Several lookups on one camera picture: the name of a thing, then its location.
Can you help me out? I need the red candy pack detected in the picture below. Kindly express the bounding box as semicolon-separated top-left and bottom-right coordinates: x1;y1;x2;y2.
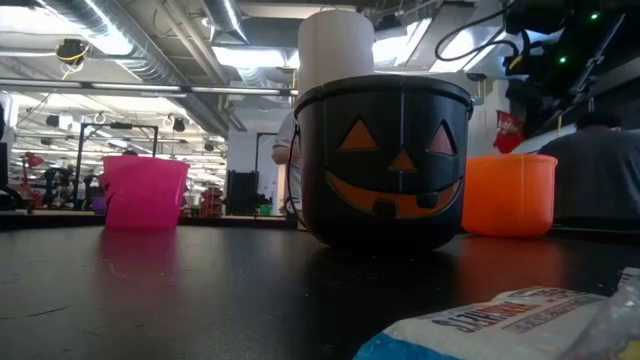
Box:
492;110;527;155

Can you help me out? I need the black pumpkin bucket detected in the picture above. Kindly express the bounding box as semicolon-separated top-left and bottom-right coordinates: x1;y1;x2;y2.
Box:
286;74;475;252

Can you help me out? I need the orange pumpkin bucket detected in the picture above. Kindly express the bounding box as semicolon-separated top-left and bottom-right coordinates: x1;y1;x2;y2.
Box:
460;153;559;238

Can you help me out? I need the white table lamp wood base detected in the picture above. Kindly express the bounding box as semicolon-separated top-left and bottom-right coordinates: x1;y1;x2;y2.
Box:
297;8;376;97

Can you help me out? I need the person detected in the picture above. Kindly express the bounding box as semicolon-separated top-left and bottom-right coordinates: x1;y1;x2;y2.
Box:
271;110;304;217

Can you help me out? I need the white blue Hershey's bar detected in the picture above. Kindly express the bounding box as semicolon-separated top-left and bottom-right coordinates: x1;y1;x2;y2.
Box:
352;285;610;360

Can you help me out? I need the black cabinet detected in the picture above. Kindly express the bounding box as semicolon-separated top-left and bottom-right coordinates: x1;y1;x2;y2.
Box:
226;169;261;217

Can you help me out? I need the long ceiling light bar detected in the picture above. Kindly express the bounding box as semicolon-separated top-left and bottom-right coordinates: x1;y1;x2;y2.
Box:
0;77;299;97

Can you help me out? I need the black table mat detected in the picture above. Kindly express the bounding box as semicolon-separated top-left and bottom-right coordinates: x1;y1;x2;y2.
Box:
0;224;640;360

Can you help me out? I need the pink plastic bucket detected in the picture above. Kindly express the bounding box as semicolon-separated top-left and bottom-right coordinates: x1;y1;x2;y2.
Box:
98;155;192;231

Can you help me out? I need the red desk lamp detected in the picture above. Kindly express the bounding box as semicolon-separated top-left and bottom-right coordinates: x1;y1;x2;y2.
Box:
22;152;45;209

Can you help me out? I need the silver ceiling air duct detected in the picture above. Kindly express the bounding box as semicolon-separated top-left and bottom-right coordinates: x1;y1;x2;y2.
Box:
42;0;231;136

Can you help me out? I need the yellow cable coil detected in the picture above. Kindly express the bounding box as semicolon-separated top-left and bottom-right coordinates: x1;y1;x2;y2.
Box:
54;38;92;67

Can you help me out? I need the black background frame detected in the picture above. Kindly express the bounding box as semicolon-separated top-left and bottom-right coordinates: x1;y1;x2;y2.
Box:
74;122;160;211

